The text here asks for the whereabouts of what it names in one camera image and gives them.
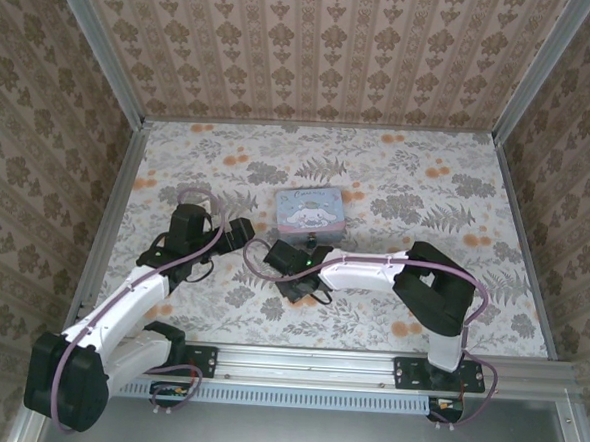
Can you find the teal padlock with silver shackle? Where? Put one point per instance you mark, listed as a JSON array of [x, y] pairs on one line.
[[312, 242]]

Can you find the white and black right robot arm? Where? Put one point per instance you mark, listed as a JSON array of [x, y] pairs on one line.
[[357, 272]]

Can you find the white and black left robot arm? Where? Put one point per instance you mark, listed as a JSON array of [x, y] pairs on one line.
[[135, 291]]

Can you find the cartoon bunny tin box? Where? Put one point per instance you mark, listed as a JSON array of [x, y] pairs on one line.
[[310, 209]]

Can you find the wide aluminium mounting rail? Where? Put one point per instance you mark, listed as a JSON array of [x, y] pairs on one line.
[[306, 367]]

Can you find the aluminium table edge rail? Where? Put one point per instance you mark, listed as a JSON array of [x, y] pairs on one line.
[[321, 127], [538, 256], [112, 220]]

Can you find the aluminium frame post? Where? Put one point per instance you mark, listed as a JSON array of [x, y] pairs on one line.
[[532, 75], [102, 49]]

